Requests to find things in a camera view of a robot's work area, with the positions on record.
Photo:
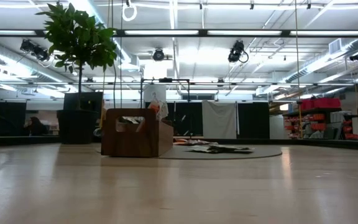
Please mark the wooden tea organizer box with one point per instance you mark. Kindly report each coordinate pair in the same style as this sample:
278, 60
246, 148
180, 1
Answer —
129, 140

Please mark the dark blue tea packet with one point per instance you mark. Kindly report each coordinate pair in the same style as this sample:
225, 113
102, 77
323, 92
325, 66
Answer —
225, 145

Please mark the black partition panel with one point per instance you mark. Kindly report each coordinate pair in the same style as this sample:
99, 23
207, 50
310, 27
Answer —
89, 99
194, 118
8, 118
253, 119

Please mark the white panel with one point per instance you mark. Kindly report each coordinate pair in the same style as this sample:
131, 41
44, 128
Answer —
154, 93

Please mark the white curtain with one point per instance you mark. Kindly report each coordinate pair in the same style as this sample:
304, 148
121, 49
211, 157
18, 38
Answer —
219, 119

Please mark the black ceiling spotlight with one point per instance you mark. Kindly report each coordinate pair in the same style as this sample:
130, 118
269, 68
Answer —
236, 51
158, 55
356, 56
33, 49

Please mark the black overhead light bar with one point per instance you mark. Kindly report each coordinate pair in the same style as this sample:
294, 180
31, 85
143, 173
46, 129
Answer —
202, 32

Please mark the thin black crossbar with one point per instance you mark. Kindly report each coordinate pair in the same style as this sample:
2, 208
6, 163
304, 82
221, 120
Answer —
259, 84

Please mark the round grey mat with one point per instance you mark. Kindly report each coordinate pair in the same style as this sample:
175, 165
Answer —
259, 154

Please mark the potted green plant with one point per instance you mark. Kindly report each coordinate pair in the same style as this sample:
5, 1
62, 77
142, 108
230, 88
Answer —
79, 34

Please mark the red storage bin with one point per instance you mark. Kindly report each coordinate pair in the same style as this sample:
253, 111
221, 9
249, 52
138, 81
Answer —
307, 104
328, 103

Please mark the shelf with orange bins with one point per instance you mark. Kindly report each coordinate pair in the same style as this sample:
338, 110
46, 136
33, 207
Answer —
319, 117

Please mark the person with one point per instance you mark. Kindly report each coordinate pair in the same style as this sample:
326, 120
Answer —
36, 126

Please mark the black metal table frame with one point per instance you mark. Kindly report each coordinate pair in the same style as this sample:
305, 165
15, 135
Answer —
322, 143

